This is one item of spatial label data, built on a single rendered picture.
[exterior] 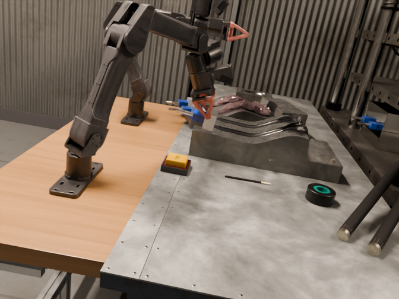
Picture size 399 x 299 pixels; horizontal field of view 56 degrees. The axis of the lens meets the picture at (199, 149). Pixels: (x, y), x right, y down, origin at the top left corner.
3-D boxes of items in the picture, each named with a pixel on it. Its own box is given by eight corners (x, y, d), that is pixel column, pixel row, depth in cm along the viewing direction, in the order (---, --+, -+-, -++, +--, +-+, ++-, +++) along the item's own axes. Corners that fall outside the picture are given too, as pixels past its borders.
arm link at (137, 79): (154, 94, 153) (121, 15, 144) (151, 97, 147) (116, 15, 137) (140, 99, 154) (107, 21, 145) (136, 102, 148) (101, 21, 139)
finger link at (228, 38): (250, 25, 140) (225, 20, 140) (250, 25, 133) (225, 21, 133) (246, 43, 142) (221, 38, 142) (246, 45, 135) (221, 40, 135)
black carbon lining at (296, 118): (211, 133, 128) (215, 107, 124) (214, 121, 143) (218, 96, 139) (312, 152, 126) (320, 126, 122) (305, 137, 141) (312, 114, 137)
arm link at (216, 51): (205, 57, 125) (203, 21, 119) (225, 63, 120) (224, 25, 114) (181, 69, 119) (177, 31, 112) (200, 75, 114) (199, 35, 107)
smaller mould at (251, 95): (234, 104, 204) (236, 92, 202) (234, 98, 218) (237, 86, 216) (270, 111, 203) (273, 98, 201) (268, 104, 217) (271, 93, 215)
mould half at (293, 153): (187, 155, 125) (194, 116, 120) (197, 132, 149) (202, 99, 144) (338, 183, 122) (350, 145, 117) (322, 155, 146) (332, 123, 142)
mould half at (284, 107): (189, 128, 152) (193, 102, 148) (181, 110, 176) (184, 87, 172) (301, 139, 163) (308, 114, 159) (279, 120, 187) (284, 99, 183)
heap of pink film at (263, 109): (218, 115, 156) (221, 96, 153) (209, 104, 172) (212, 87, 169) (275, 121, 161) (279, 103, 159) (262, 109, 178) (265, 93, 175)
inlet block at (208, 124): (173, 119, 122) (177, 104, 119) (176, 114, 126) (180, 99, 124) (212, 131, 122) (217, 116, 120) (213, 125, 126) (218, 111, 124)
